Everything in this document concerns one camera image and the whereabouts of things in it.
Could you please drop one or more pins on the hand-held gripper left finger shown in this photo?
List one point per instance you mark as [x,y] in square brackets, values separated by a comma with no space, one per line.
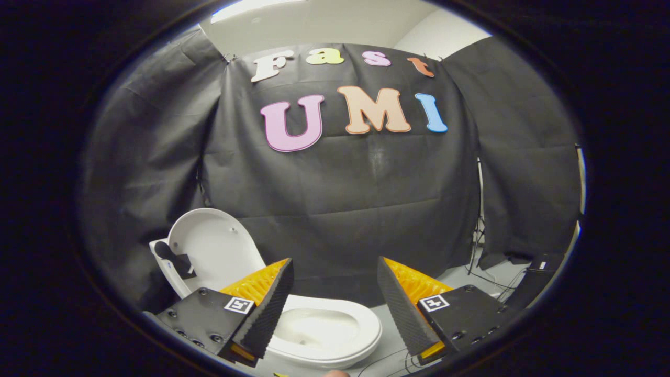
[269,309]

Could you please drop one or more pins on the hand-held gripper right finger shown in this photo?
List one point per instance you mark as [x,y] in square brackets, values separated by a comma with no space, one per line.
[400,309]

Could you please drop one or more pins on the white toilet lid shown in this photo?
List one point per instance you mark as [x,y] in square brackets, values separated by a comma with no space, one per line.
[214,246]

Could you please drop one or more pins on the white toilet bowl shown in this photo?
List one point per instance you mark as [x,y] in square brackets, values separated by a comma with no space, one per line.
[319,327]

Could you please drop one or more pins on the black backdrop cloth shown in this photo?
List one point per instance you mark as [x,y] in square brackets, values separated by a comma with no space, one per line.
[340,188]

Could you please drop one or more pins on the black equipment box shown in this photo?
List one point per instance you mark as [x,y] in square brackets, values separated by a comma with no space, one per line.
[539,275]

